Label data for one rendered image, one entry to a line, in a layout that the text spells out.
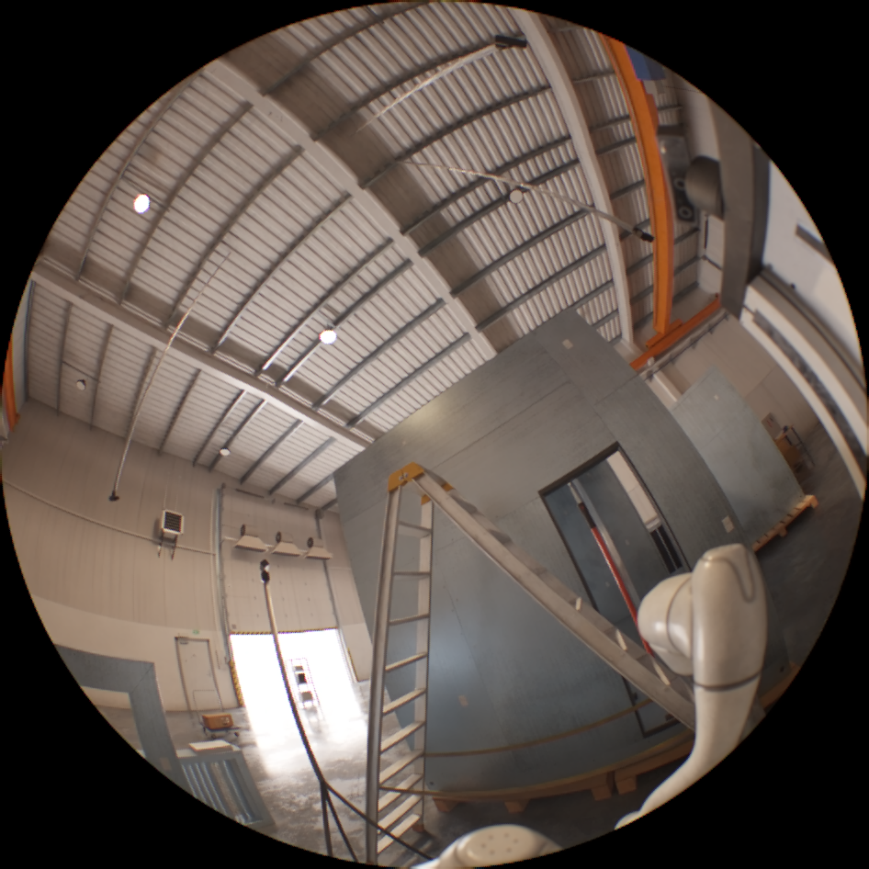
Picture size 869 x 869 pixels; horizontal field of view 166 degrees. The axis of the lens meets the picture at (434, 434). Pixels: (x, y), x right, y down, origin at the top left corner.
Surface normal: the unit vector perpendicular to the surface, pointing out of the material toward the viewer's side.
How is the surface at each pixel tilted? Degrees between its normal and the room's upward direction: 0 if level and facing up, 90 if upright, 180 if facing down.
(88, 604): 90
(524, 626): 90
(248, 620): 90
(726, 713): 91
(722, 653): 75
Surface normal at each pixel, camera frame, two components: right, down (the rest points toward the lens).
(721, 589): -0.84, -0.47
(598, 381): -0.52, -0.35
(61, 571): 0.80, -0.53
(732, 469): -0.76, -0.14
